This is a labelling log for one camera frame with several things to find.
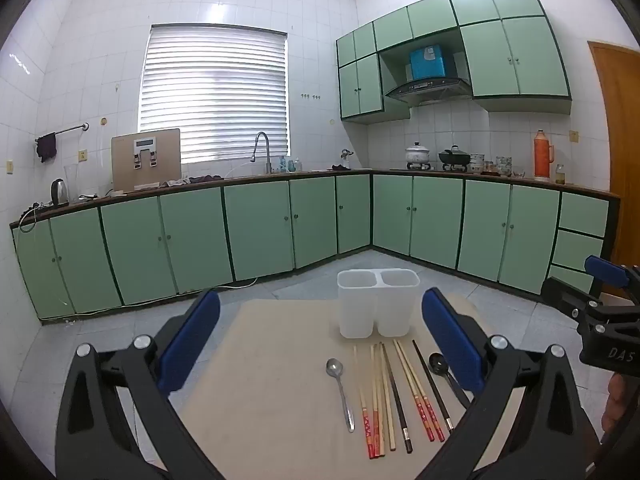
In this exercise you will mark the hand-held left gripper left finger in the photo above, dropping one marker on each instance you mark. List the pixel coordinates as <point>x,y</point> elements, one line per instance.
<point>192,340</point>

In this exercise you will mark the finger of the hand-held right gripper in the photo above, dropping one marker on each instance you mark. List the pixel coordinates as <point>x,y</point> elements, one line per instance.
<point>605,270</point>
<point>567,295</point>

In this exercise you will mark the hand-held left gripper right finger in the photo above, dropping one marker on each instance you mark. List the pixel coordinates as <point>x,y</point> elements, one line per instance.
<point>450,340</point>

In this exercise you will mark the black spoon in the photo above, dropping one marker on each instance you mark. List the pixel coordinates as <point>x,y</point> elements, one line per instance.
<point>440,364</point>

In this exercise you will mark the black chopstick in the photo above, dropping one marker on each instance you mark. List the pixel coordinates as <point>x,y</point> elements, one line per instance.
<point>432,387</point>

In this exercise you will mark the red-tipped bamboo chopstick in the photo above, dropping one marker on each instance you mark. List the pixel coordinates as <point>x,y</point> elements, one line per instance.
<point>412,391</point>
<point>361,395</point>
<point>423,393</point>
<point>374,390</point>

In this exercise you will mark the white plastic utensil holder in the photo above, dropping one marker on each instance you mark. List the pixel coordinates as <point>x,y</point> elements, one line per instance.
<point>372,305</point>

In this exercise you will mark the plain wooden chopstick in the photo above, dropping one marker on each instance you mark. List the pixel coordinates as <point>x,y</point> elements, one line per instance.
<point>388,412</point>

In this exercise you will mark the silver metal spoon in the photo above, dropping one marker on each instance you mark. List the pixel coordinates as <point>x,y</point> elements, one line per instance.
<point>341,390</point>

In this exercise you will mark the person's right hand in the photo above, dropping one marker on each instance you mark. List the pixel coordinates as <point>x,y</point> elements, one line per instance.
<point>616,402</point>

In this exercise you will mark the small glass jar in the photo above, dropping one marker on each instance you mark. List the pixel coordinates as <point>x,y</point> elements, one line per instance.
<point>560,175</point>

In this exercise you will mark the wooden door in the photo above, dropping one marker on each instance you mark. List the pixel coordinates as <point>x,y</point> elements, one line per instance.
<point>622,160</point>

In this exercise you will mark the orange thermos flask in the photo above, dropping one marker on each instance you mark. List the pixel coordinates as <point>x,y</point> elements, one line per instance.
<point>542,157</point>

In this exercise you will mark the green lower kitchen cabinets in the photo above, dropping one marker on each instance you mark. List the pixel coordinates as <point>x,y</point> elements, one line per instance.
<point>260,230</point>

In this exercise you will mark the stack of patterned bowls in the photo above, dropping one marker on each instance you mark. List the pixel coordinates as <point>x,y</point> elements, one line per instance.
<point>503,166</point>

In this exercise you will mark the stack of white bowls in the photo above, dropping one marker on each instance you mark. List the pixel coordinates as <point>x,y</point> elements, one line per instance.
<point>477,164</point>

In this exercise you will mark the dark cloth on counter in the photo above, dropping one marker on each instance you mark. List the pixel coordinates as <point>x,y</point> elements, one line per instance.
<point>205,179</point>

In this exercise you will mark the black wok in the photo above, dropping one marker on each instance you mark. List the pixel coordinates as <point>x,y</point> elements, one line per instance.
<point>454,158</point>

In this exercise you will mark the white lidded pot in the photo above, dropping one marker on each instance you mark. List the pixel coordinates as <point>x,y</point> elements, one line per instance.
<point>417,156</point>

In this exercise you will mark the brown cardboard board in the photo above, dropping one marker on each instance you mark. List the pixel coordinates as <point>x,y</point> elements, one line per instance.
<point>125,165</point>

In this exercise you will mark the steel electric kettle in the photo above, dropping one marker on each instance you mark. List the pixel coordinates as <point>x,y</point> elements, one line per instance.
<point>59,192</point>

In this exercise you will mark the bottles beside faucet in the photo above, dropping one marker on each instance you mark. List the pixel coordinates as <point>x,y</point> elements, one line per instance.
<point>290,165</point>

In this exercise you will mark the steel kitchen faucet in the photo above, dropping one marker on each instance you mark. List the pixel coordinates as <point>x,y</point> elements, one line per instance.
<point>266,152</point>

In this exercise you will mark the small dark rag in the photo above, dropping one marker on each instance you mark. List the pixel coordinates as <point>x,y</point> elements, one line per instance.
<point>340,167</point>

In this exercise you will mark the small corner water tap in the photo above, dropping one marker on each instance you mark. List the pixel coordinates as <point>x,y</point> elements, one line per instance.
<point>347,157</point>

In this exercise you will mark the dark hanging towel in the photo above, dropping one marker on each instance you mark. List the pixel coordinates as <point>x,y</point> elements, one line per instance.
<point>47,146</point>

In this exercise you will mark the metal towel bar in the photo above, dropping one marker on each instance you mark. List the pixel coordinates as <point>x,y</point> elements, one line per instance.
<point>65,131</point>

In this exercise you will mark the black range hood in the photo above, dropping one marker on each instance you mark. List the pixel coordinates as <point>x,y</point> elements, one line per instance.
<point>430,91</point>

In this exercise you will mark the white window blind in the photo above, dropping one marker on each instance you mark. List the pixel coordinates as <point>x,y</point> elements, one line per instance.
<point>215,95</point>

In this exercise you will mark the blue box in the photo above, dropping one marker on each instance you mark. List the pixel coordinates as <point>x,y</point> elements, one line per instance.
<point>428,62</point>

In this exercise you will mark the green upper wall cabinets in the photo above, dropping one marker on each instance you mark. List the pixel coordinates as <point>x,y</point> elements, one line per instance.
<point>515,55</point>

